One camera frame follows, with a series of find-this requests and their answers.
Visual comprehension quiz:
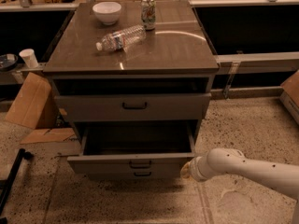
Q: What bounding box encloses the grey drawer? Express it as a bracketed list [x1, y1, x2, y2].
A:
[67, 120, 195, 179]
[55, 93, 211, 122]

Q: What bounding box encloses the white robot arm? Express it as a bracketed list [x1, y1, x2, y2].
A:
[180, 148, 299, 224]

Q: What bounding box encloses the grey top drawer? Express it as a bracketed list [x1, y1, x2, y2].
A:
[55, 93, 211, 122]

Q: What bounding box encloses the grey drawer cabinet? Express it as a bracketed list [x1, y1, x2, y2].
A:
[44, 1, 219, 138]

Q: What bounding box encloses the cardboard box at right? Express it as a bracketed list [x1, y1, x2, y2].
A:
[279, 70, 299, 124]

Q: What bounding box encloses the flat cardboard sheet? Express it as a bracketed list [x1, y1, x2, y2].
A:
[21, 128, 75, 145]

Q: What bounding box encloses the clear plastic water bottle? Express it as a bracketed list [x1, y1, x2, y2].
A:
[96, 25, 146, 52]

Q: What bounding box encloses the upright cardboard box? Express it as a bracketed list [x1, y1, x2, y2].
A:
[5, 73, 58, 129]

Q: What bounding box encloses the green soda can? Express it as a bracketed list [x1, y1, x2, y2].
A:
[141, 0, 156, 31]

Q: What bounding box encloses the black metal stand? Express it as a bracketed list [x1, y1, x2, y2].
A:
[0, 148, 34, 216]

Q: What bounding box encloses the white ceramic bowl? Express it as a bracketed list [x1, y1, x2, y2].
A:
[93, 2, 121, 25]

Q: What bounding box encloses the white paper cup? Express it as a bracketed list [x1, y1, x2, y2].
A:
[19, 49, 38, 68]

